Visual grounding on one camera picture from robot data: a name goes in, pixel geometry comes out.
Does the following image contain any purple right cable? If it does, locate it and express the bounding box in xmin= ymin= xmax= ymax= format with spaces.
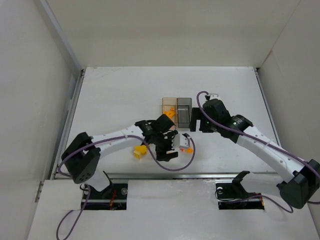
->
xmin=196 ymin=90 xmax=320 ymax=213

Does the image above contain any amber transparent container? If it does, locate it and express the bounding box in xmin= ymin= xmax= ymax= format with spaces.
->
xmin=162 ymin=97 xmax=178 ymax=125

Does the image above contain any aluminium right rail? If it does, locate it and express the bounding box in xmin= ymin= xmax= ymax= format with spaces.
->
xmin=253 ymin=67 xmax=282 ymax=147

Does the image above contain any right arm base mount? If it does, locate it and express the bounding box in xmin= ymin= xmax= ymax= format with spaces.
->
xmin=214 ymin=171 xmax=265 ymax=210

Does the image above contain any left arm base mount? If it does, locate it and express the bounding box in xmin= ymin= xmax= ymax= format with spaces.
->
xmin=79 ymin=175 xmax=128 ymax=211

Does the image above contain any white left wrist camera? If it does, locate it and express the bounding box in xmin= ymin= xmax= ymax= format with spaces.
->
xmin=172 ymin=133 xmax=191 ymax=149

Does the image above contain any aluminium left rail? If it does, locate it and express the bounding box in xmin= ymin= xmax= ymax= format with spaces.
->
xmin=34 ymin=68 xmax=86 ymax=203

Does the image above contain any yellow lego block bottom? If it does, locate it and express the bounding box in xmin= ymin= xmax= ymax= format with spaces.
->
xmin=133 ymin=145 xmax=148 ymax=160

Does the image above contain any aluminium rail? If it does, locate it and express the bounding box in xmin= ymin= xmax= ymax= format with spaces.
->
xmin=253 ymin=67 xmax=282 ymax=147
xmin=34 ymin=68 xmax=86 ymax=203
xmin=49 ymin=170 xmax=292 ymax=180

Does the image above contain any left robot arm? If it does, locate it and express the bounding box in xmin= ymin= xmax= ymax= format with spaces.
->
xmin=60 ymin=114 xmax=178 ymax=193

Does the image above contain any aluminium front rail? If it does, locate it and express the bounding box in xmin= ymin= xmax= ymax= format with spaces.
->
xmin=49 ymin=170 xmax=292 ymax=180

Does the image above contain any orange curved lego pair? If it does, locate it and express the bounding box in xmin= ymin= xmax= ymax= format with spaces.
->
xmin=180 ymin=147 xmax=194 ymax=154

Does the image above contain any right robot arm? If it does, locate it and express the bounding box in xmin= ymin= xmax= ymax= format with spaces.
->
xmin=189 ymin=98 xmax=320 ymax=209

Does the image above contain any grey transparent container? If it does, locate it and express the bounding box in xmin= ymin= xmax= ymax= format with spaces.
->
xmin=177 ymin=97 xmax=192 ymax=129

